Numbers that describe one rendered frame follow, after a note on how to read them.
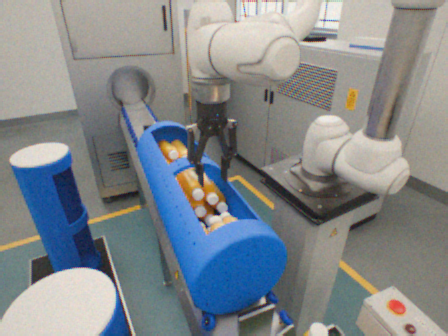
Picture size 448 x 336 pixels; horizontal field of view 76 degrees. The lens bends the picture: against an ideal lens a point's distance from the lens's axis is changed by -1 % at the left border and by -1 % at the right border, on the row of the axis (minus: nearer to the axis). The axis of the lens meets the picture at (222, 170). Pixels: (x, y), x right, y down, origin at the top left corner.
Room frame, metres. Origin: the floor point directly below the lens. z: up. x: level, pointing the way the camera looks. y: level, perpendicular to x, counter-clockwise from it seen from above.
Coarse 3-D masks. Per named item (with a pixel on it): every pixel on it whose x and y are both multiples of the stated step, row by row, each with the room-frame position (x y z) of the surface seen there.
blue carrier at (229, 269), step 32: (160, 128) 1.27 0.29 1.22; (160, 160) 0.99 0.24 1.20; (160, 192) 0.84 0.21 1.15; (224, 192) 0.98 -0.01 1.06; (192, 224) 0.62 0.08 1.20; (224, 224) 0.58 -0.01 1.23; (256, 224) 0.59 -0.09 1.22; (192, 256) 0.53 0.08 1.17; (224, 256) 0.51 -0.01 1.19; (256, 256) 0.54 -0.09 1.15; (192, 288) 0.48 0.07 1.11; (224, 288) 0.51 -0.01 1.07; (256, 288) 0.55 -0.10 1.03
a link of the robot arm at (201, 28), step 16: (208, 0) 0.68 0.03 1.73; (192, 16) 0.68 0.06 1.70; (208, 16) 0.66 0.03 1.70; (224, 16) 0.67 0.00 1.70; (192, 32) 0.67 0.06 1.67; (208, 32) 0.63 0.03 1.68; (192, 48) 0.67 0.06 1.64; (208, 48) 0.62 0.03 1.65; (192, 64) 0.67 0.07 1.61; (208, 64) 0.63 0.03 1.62
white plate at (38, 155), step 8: (40, 144) 1.50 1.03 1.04; (48, 144) 1.50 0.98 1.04; (56, 144) 1.50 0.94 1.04; (16, 152) 1.40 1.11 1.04; (24, 152) 1.40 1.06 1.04; (32, 152) 1.40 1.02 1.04; (40, 152) 1.39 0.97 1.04; (48, 152) 1.39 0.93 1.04; (56, 152) 1.39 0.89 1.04; (64, 152) 1.39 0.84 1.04; (16, 160) 1.30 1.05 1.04; (24, 160) 1.30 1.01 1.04; (32, 160) 1.30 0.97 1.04; (40, 160) 1.30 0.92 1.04; (48, 160) 1.30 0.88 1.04; (56, 160) 1.32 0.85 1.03
